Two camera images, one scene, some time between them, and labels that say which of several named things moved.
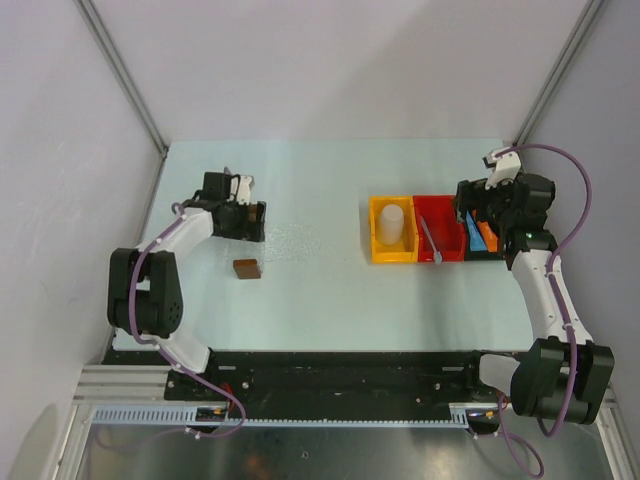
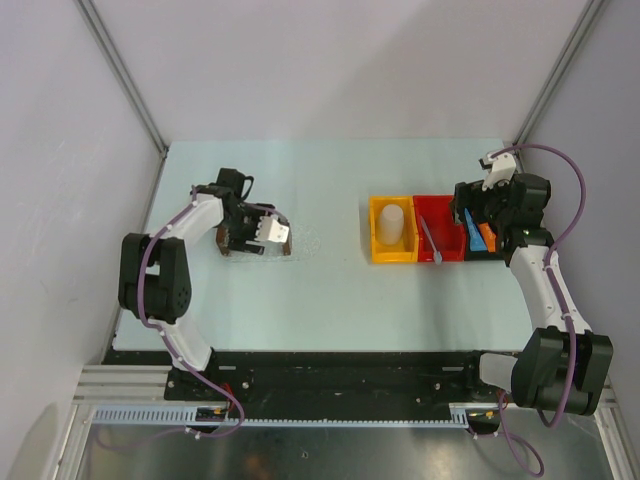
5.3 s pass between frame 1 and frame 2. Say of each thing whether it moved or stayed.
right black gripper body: stayed
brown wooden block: moved
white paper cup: stayed
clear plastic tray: stayed
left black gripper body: stayed
